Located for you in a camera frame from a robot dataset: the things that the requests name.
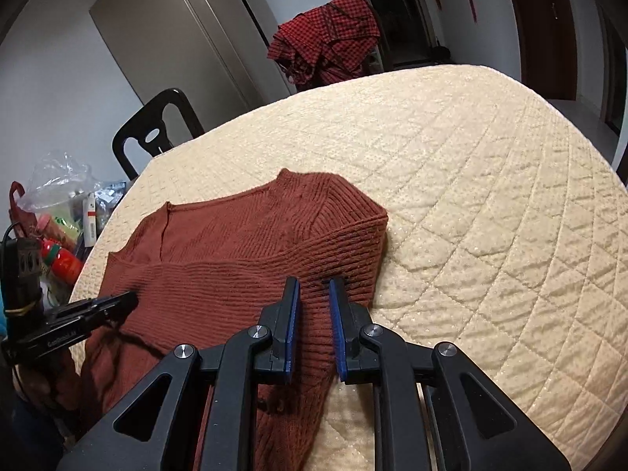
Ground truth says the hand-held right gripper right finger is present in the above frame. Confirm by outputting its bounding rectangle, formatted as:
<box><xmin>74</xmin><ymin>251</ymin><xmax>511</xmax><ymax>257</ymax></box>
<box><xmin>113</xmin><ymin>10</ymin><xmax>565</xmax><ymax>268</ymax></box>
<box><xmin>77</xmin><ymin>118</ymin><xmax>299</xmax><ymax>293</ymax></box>
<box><xmin>328</xmin><ymin>277</ymin><xmax>572</xmax><ymax>471</ymax></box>

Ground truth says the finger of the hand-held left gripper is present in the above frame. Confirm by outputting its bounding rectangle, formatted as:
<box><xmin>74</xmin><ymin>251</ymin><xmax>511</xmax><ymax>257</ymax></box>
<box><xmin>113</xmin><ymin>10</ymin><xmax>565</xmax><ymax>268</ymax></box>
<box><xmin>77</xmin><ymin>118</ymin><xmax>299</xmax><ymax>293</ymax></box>
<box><xmin>91</xmin><ymin>291</ymin><xmax>139</xmax><ymax>327</ymax></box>

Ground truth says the person's dark blue clothing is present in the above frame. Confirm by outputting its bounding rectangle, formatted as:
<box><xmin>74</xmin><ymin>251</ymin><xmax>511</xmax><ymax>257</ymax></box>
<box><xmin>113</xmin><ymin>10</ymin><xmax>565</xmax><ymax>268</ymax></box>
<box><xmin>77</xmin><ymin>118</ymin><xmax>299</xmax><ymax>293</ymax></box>
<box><xmin>0</xmin><ymin>368</ymin><xmax>67</xmax><ymax>471</ymax></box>

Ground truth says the dark doorway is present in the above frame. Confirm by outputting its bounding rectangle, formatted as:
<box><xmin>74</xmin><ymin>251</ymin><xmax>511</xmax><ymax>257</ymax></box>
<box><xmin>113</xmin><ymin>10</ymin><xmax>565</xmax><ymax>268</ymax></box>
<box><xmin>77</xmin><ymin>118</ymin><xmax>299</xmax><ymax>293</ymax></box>
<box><xmin>596</xmin><ymin>5</ymin><xmax>628</xmax><ymax>134</ymax></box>

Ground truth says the red plastic bottle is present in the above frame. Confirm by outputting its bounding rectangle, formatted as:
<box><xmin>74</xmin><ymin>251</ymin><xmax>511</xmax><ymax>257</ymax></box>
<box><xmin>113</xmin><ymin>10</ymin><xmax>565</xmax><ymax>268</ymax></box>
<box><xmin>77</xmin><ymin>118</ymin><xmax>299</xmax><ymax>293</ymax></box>
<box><xmin>42</xmin><ymin>238</ymin><xmax>85</xmax><ymax>286</ymax></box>

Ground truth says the clear plastic bag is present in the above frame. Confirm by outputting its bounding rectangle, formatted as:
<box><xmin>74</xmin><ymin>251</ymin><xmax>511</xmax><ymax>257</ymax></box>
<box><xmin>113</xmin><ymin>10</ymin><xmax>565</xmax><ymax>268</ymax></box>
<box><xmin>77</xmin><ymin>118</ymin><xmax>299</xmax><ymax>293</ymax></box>
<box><xmin>22</xmin><ymin>150</ymin><xmax>94</xmax><ymax>212</ymax></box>

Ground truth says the white and red box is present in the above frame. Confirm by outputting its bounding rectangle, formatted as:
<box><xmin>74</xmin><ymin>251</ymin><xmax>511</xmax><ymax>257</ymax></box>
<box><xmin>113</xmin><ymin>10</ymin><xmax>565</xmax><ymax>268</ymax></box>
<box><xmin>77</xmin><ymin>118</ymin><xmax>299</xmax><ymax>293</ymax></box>
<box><xmin>81</xmin><ymin>191</ymin><xmax>100</xmax><ymax>249</ymax></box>

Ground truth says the dark glossy chair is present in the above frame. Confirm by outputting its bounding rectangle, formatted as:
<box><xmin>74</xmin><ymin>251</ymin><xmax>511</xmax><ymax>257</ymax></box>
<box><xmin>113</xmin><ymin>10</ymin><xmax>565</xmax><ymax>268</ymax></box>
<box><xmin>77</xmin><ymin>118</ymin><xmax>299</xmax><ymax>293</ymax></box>
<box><xmin>112</xmin><ymin>88</ymin><xmax>206</xmax><ymax>181</ymax></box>

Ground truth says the red fabric bag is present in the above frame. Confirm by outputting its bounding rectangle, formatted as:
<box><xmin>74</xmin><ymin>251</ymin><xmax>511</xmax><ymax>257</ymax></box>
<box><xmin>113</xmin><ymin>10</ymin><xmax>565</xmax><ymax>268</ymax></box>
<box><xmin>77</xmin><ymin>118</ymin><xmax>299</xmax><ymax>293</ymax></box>
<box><xmin>9</xmin><ymin>181</ymin><xmax>41</xmax><ymax>237</ymax></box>

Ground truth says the brown wooden door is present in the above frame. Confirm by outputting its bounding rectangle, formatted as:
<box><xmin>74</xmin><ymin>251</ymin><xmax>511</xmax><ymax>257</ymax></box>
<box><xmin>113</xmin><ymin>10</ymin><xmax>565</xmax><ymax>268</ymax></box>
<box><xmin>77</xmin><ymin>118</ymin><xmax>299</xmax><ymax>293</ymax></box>
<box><xmin>505</xmin><ymin>0</ymin><xmax>578</xmax><ymax>104</ymax></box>

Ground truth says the rust red knit sweater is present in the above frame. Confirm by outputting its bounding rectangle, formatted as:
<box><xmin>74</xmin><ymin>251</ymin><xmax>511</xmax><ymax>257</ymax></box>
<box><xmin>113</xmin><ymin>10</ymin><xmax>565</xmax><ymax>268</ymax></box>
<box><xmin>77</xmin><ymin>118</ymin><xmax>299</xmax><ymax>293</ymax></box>
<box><xmin>78</xmin><ymin>168</ymin><xmax>389</xmax><ymax>471</ymax></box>

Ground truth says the grey sliding door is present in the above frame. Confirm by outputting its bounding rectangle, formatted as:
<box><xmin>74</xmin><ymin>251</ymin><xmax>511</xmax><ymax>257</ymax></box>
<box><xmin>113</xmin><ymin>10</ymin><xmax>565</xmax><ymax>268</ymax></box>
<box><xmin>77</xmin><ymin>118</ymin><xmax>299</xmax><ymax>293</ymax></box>
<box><xmin>88</xmin><ymin>0</ymin><xmax>295</xmax><ymax>119</ymax></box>

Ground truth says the beige quilted table cover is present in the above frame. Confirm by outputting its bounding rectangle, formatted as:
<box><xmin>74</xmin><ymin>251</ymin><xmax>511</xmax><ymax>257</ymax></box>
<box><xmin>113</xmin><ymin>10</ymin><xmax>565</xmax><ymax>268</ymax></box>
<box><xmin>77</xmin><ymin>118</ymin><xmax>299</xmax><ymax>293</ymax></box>
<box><xmin>69</xmin><ymin>63</ymin><xmax>628</xmax><ymax>471</ymax></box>

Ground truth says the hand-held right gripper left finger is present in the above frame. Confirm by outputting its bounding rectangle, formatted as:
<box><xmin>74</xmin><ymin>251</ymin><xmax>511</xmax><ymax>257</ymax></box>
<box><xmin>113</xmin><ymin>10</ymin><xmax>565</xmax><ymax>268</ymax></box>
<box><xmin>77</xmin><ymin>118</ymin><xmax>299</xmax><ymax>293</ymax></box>
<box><xmin>56</xmin><ymin>277</ymin><xmax>302</xmax><ymax>471</ymax></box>

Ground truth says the red checkered cloth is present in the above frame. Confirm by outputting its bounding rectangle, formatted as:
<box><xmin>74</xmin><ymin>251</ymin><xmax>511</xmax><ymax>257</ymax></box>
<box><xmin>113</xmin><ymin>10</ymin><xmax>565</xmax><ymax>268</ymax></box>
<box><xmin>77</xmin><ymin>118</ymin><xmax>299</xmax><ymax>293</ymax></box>
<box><xmin>267</xmin><ymin>0</ymin><xmax>382</xmax><ymax>93</ymax></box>

